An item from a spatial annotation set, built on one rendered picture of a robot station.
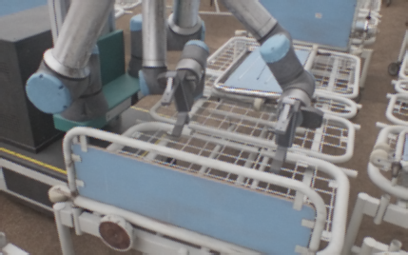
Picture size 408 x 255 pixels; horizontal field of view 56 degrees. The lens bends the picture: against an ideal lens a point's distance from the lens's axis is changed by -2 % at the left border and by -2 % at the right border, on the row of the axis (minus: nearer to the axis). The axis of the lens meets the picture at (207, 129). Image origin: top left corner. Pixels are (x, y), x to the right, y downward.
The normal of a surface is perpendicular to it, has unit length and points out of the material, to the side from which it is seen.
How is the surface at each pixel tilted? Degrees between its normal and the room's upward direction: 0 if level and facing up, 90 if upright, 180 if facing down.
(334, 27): 90
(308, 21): 90
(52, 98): 94
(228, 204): 90
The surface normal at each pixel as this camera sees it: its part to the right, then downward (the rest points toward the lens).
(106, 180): -0.35, 0.45
